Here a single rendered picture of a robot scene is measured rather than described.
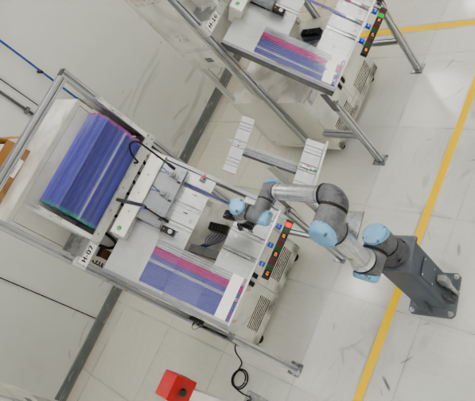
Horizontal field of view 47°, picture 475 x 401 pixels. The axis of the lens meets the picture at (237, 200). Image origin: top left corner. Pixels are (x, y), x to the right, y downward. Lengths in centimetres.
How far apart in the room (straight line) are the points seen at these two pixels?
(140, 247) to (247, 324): 90
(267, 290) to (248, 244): 64
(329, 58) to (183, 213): 124
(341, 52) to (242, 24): 61
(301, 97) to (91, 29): 179
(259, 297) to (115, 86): 211
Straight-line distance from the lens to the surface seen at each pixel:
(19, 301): 437
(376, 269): 245
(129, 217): 284
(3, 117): 413
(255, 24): 335
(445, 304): 306
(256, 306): 340
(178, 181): 288
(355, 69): 393
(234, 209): 239
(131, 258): 288
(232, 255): 285
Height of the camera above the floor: 278
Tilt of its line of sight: 41 degrees down
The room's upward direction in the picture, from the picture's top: 52 degrees counter-clockwise
